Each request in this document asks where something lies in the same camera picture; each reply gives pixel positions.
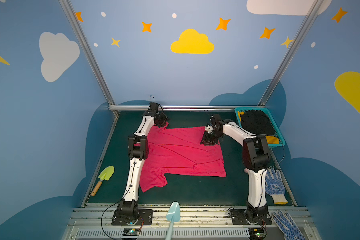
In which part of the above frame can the magenta pink t-shirt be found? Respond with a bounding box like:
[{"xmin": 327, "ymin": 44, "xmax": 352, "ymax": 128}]
[{"xmin": 140, "ymin": 126, "xmax": 227, "ymax": 192}]

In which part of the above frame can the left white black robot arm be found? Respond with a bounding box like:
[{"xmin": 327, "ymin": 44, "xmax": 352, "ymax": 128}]
[{"xmin": 116, "ymin": 103, "xmax": 168, "ymax": 225}]

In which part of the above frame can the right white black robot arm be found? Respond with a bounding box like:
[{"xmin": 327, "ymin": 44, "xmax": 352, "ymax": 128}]
[{"xmin": 201, "ymin": 114, "xmax": 272, "ymax": 225}]

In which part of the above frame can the black t-shirt in basket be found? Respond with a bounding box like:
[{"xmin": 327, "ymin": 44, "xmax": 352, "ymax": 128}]
[{"xmin": 239, "ymin": 109, "xmax": 277, "ymax": 136}]

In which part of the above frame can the yellow t-shirt in basket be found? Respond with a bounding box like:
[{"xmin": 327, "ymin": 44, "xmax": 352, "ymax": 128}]
[{"xmin": 237, "ymin": 111, "xmax": 280, "ymax": 145}]

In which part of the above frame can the teal plastic basket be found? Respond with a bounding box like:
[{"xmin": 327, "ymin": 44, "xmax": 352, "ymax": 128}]
[{"xmin": 235, "ymin": 107, "xmax": 285, "ymax": 149}]

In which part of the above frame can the blue dotted glove on table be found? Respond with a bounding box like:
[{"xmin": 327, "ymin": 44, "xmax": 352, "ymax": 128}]
[{"xmin": 265, "ymin": 168, "xmax": 288, "ymax": 205}]

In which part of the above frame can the light blue toy shovel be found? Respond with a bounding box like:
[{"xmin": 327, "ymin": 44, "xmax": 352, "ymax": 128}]
[{"xmin": 165, "ymin": 202, "xmax": 181, "ymax": 240}]

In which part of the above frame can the right green circuit board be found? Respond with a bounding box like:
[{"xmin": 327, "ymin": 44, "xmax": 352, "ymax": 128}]
[{"xmin": 249, "ymin": 228, "xmax": 267, "ymax": 240}]

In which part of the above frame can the green circuit board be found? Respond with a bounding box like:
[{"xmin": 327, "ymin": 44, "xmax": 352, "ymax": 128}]
[
  {"xmin": 123, "ymin": 229, "xmax": 140, "ymax": 237},
  {"xmin": 249, "ymin": 228, "xmax": 267, "ymax": 240}
]

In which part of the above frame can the left green circuit board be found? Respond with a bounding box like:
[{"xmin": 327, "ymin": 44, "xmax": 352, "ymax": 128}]
[{"xmin": 123, "ymin": 229, "xmax": 140, "ymax": 237}]

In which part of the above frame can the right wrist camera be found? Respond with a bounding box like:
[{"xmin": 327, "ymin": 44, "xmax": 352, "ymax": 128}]
[{"xmin": 205, "ymin": 125, "xmax": 214, "ymax": 134}]

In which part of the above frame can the aluminium frame back bar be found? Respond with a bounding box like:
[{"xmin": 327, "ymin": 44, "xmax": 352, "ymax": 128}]
[{"xmin": 109, "ymin": 105, "xmax": 265, "ymax": 112}]

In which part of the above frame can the green toy spatula wooden handle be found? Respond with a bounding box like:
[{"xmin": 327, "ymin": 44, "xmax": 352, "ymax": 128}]
[{"xmin": 90, "ymin": 166, "xmax": 115, "ymax": 197}]

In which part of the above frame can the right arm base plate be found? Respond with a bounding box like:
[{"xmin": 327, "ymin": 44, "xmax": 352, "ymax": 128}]
[{"xmin": 228, "ymin": 208, "xmax": 272, "ymax": 225}]

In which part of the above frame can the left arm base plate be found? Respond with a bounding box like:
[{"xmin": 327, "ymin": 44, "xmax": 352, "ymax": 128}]
[{"xmin": 111, "ymin": 209, "xmax": 153, "ymax": 226}]

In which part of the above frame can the blue dotted glove on rail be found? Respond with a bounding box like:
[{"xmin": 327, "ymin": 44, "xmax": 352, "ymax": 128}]
[{"xmin": 272, "ymin": 210, "xmax": 306, "ymax": 240}]

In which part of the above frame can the aluminium frame left post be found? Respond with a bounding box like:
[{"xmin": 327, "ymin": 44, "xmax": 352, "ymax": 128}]
[{"xmin": 58, "ymin": 0, "xmax": 120, "ymax": 118}]

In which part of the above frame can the aluminium frame post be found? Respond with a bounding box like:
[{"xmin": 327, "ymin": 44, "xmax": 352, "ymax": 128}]
[
  {"xmin": 258, "ymin": 0, "xmax": 324, "ymax": 107},
  {"xmin": 58, "ymin": 0, "xmax": 120, "ymax": 118}
]

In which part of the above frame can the aluminium frame right post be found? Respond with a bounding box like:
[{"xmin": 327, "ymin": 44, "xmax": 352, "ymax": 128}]
[{"xmin": 258, "ymin": 0, "xmax": 324, "ymax": 107}]

